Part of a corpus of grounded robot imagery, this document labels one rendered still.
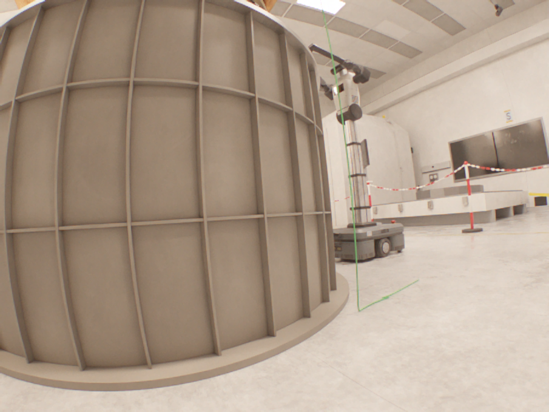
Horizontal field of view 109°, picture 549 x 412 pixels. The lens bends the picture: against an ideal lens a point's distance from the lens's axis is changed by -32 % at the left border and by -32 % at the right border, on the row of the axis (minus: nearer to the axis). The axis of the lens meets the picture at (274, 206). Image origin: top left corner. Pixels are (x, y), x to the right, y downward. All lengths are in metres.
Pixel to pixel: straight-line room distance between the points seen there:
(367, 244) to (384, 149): 6.45
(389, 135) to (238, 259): 8.24
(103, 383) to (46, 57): 0.92
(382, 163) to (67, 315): 8.11
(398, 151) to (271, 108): 8.12
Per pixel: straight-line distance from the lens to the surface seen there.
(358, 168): 2.58
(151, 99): 0.82
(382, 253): 2.42
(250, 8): 1.12
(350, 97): 2.71
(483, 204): 5.25
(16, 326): 0.99
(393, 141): 8.94
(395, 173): 8.67
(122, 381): 0.76
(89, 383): 0.79
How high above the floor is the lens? 0.38
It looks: 3 degrees up
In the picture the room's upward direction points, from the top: 5 degrees counter-clockwise
